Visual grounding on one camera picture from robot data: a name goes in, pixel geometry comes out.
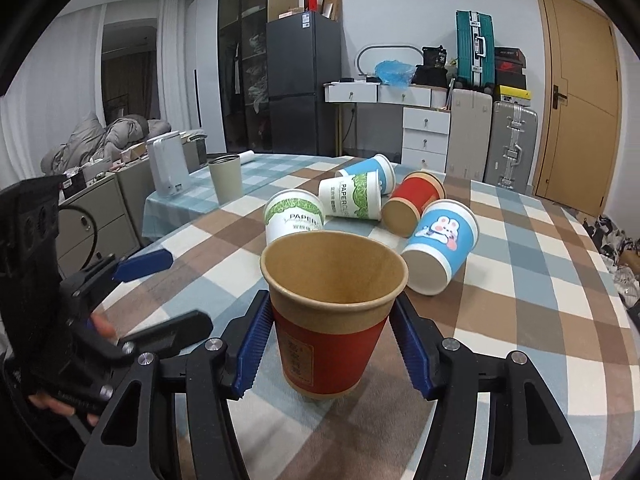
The plain black shoe box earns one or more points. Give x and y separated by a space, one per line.
511 79

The silver suitcase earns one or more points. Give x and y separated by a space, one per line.
520 145

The teal suitcase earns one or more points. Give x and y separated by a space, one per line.
467 50

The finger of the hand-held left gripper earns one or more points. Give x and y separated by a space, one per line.
145 264
170 327

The black bag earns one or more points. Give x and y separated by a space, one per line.
431 72

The yellow box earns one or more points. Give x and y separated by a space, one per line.
512 94

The black refrigerator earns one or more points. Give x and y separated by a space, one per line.
300 80

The blue white paper cup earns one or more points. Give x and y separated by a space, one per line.
372 167

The black shoe box red logo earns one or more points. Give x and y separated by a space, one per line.
510 58

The wooden door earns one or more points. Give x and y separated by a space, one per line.
575 110

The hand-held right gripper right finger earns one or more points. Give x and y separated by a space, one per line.
413 356

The grey green tumbler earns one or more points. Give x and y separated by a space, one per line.
225 180

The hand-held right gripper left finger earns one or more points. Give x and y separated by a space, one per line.
251 352

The green white paper cup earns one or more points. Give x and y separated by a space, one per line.
350 197
292 217

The oval mirror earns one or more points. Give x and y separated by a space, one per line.
365 52

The white paper roll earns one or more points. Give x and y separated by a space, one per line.
248 157

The white electric kettle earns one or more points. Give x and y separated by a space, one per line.
167 165

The blue rabbit print paper cup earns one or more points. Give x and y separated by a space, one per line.
442 240

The dark glass door cabinet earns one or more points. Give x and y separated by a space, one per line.
245 60

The white wardrobe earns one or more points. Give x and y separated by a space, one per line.
205 60

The white curtain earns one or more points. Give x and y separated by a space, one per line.
172 60

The white suitcase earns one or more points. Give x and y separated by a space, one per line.
465 130

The person's left hand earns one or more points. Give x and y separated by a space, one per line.
60 406

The pile of clothes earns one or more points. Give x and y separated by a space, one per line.
617 255

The blue plastic bag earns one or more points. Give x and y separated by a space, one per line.
395 74

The pale blue checked tablecloth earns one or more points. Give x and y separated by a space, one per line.
200 200

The white vanity desk with drawers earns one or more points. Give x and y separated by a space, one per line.
425 130

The grey duvet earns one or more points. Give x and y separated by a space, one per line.
100 142

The red kraft paper cup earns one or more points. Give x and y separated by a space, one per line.
325 320
412 200

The grey drawer cabinet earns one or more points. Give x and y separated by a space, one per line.
110 215

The brown cardboard box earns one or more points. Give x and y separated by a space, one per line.
332 5

